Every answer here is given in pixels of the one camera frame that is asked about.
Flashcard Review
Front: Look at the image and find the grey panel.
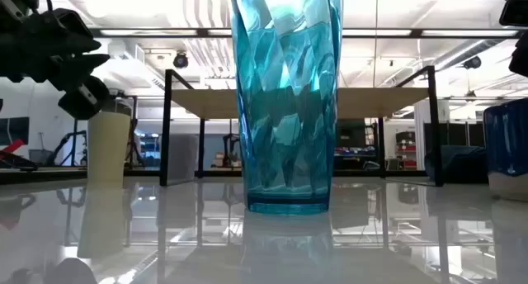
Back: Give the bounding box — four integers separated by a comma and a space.
167, 134, 200, 181

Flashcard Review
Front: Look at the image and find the cream plastic cup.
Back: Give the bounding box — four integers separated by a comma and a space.
87, 111, 132, 186

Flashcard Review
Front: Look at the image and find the wooden shelf with black frame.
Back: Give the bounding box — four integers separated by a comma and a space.
158, 64, 445, 188

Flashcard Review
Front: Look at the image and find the dark blue bean bag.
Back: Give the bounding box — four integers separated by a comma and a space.
424, 144, 488, 184

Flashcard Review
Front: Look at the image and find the black ceiling camera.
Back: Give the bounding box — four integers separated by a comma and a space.
172, 51, 190, 69
462, 55, 483, 70

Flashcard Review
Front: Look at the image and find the black monitor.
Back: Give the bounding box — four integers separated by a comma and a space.
336, 118, 375, 149

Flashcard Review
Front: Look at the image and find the rack with red bins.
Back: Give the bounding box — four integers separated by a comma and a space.
395, 130, 417, 169

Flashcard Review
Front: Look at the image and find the dark wall monitor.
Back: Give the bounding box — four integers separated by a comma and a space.
0, 116, 31, 147

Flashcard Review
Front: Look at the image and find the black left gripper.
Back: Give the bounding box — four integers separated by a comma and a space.
0, 0, 111, 91

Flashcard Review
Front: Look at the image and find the blue ceramic mug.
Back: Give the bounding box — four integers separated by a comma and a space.
483, 97, 528, 202

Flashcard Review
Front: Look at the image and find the blue transparent faceted tumbler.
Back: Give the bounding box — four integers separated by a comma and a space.
229, 0, 344, 216

